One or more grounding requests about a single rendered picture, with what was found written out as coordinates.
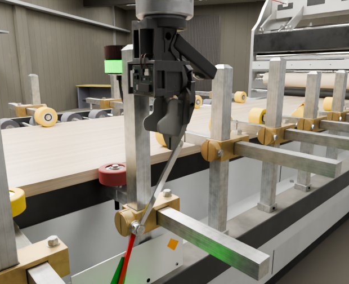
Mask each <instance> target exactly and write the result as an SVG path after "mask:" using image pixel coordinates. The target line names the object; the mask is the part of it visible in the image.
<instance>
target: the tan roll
mask: <svg viewBox="0 0 349 284"><path fill-rule="evenodd" d="M307 74H308V73H285V87H306V82H307ZM268 78H269V73H265V74H264V76H263V77H256V81H263V84H264V85H265V86H268ZM334 81H335V73H322V74H321V84H320V88H334ZM346 89H349V73H348V77H347V86H346Z"/></svg>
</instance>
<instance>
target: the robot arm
mask: <svg viewBox="0 0 349 284"><path fill-rule="evenodd" d="M193 16H194V0H136V17H137V18H138V19H140V20H141V21H137V20H134V21H132V41H133V61H128V62H127V78H128V94H133V95H136V96H147V97H154V101H153V111H152V113H151V114H150V115H149V116H147V117H146V118H145V119H144V121H143V126H144V129H145V130H147V131H152V132H158V133H160V134H162V135H163V139H164V142H165V144H166V146H167V148H168V149H169V150H175V149H176V147H177V146H178V144H179V143H180V141H181V139H182V137H183V135H184V133H185V131H186V129H187V125H188V124H189V123H190V120H191V117H192V114H193V111H194V108H195V102H196V93H195V83H196V82H195V81H194V78H195V79H214V78H215V75H216V73H217V68H216V67H215V66H214V65H213V64H212V63H211V62H210V61H209V60H208V59H207V58H205V57H204V56H203V55H202V54H201V53H200V52H199V51H198V50H197V49H195V48H194V47H193V46H192V45H191V44H190V43H188V41H187V40H186V39H184V38H183V37H182V36H181V35H180V34H178V33H177V32H180V31H184V30H187V21H188V20H190V19H191V18H192V17H193ZM130 70H132V77H133V87H131V76H130ZM174 95H176V96H177V97H178V99H175V98H172V99H170V97H173V96H174Z"/></svg>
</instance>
